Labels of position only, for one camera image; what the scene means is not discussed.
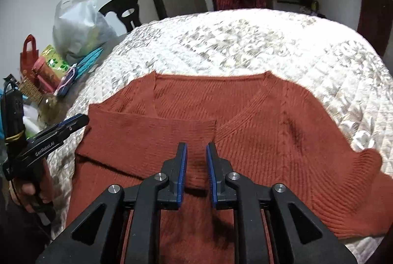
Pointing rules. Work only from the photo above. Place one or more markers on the white plastic bag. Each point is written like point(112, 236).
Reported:
point(79, 27)

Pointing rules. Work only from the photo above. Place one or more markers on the dark wooden frame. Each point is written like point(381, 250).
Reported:
point(374, 6)

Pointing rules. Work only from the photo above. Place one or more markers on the pink canister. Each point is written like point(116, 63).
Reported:
point(44, 73)

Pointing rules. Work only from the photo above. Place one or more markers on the person's left hand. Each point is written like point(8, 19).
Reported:
point(26, 193)

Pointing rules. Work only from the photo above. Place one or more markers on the white quilted blanket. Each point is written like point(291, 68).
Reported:
point(245, 43)

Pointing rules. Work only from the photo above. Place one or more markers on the gold box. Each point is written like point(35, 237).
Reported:
point(29, 90)

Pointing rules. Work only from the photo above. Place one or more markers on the green yellow packet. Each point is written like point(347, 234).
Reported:
point(55, 60)

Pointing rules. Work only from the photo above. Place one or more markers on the rust knit sweater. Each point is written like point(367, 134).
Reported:
point(251, 135)

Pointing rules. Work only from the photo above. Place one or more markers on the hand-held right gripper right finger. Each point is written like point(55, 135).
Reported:
point(210, 159)

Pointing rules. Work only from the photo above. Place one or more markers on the red gift bag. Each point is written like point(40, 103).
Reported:
point(29, 58)

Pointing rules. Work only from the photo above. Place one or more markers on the glass jar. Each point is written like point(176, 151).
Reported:
point(50, 107)

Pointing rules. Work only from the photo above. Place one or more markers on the blue pink pouch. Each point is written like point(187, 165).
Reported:
point(66, 83)

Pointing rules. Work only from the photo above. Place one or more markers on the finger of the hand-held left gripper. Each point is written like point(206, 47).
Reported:
point(72, 126)

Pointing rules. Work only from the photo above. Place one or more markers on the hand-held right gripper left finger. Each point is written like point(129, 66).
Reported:
point(183, 159)

